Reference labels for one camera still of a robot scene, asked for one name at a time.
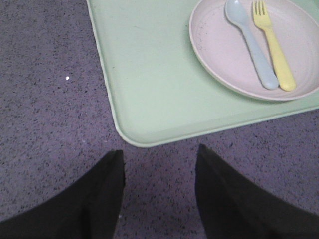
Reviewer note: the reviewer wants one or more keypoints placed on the light blue plastic spoon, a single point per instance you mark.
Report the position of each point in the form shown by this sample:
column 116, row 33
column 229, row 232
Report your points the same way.
column 238, row 16

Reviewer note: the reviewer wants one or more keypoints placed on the light green plastic tray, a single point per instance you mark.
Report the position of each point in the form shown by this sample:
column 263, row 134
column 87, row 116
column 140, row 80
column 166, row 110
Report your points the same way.
column 159, row 92

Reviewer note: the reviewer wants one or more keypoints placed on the yellow plastic fork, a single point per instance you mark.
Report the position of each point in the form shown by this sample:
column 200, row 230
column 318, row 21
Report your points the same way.
column 282, row 69

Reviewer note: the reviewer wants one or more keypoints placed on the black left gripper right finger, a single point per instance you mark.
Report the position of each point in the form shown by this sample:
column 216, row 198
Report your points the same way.
column 233, row 207

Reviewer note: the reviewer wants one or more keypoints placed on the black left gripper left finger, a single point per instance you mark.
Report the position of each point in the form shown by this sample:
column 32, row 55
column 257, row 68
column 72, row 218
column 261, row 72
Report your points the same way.
column 88, row 209

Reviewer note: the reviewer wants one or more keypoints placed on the cream round plate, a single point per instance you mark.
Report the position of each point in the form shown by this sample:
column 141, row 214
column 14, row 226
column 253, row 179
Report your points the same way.
column 221, row 48

